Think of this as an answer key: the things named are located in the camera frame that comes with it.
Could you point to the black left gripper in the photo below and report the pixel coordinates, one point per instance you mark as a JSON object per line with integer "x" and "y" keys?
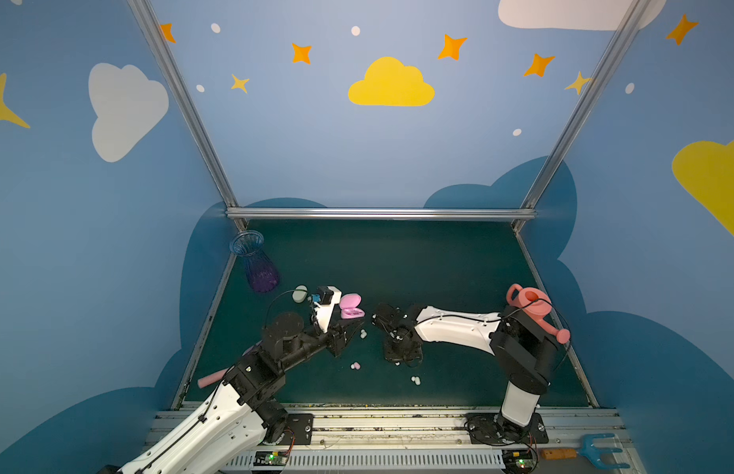
{"x": 337, "y": 336}

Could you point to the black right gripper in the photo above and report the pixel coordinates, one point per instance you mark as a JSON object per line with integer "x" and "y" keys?
{"x": 391, "y": 323}

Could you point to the pink earbud charging case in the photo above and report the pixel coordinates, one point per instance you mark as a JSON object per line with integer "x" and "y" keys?
{"x": 349, "y": 306}

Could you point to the white earbud charging case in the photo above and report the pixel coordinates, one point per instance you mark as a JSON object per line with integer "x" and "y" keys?
{"x": 300, "y": 294}

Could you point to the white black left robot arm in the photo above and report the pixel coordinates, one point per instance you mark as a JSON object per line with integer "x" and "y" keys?
{"x": 242, "y": 412}

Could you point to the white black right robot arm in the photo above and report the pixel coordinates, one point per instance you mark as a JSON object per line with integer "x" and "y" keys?
{"x": 525, "y": 346}

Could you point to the purple ribbed glass vase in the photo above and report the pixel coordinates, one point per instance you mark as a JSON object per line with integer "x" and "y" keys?
{"x": 261, "y": 273}

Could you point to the pink toy watering can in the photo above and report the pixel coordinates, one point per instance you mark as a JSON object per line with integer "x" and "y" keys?
{"x": 538, "y": 306}

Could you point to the blue toy garden fork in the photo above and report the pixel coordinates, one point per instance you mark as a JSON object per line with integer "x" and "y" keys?
{"x": 589, "y": 451}

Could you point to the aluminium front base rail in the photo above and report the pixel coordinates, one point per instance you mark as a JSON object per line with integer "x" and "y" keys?
{"x": 351, "y": 439}

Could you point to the aluminium back frame rail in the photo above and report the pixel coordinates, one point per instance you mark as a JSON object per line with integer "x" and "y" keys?
{"x": 382, "y": 214}

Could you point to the aluminium right frame post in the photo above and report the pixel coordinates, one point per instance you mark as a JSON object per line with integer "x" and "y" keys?
{"x": 620, "y": 43}

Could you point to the aluminium frame post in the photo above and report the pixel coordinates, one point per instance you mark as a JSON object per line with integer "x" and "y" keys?
{"x": 620, "y": 43}
{"x": 147, "y": 20}

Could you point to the aluminium left frame post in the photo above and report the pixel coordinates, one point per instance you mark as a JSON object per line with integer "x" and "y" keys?
{"x": 147, "y": 20}

